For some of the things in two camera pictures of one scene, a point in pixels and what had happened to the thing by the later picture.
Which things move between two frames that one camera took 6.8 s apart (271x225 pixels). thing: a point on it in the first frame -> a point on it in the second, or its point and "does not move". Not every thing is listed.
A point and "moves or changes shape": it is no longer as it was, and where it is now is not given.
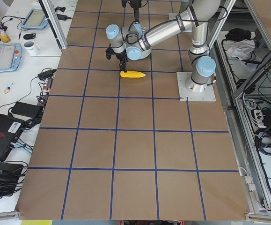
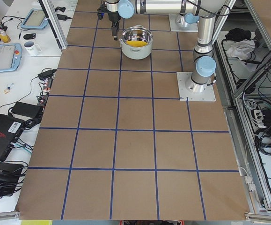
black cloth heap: [238, 34] does not move
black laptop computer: [2, 131] does not move
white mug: [32, 49] does not move
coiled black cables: [266, 141] does not move
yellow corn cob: [131, 74] moves or changes shape
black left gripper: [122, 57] -> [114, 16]
